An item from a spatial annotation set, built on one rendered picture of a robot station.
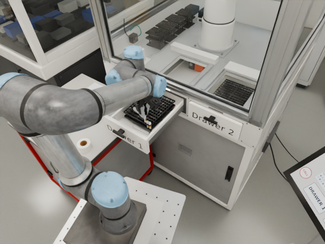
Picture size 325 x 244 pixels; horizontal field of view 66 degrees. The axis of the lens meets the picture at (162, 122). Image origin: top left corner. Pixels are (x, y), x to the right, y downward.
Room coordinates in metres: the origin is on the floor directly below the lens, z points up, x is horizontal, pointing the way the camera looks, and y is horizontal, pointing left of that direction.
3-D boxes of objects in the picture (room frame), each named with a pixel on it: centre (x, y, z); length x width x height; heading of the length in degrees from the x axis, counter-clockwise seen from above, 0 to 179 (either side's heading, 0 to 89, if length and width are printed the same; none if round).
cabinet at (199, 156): (1.40, -0.35, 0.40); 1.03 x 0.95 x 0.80; 51
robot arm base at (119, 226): (0.42, 0.19, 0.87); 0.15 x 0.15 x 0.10
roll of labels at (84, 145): (0.82, 0.41, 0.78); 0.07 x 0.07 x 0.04
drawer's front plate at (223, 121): (0.86, -0.26, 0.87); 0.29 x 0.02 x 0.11; 51
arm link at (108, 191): (0.43, 0.20, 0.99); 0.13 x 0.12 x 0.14; 60
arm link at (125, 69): (0.76, 0.13, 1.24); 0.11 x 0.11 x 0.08; 60
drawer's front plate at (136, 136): (0.81, 0.19, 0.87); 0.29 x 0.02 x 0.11; 51
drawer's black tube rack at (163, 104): (0.96, 0.06, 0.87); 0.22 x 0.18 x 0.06; 141
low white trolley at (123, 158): (1.08, 0.50, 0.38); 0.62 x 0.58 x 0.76; 51
